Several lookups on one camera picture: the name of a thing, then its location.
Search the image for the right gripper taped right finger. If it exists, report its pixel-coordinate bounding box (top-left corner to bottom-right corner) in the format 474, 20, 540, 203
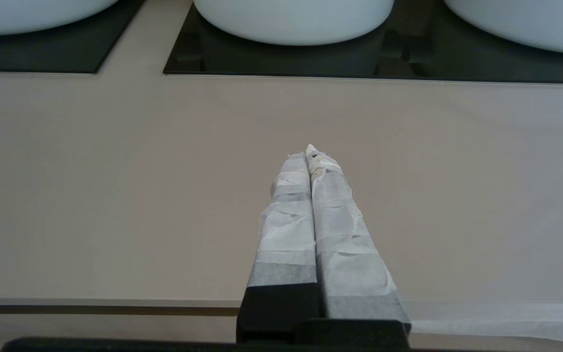
306, 144, 411, 338

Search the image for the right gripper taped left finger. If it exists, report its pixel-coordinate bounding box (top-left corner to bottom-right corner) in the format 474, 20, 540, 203
237, 153, 322, 343

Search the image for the white oval pot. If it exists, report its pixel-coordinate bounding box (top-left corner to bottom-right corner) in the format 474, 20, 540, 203
444, 0, 563, 56
194, 0, 394, 46

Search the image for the white round pot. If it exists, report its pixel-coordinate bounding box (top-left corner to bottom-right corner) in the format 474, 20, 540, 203
0, 0, 118, 36

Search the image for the black glass cooktop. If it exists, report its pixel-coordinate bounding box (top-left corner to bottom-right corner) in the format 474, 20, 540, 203
163, 0, 563, 85
0, 0, 146, 75

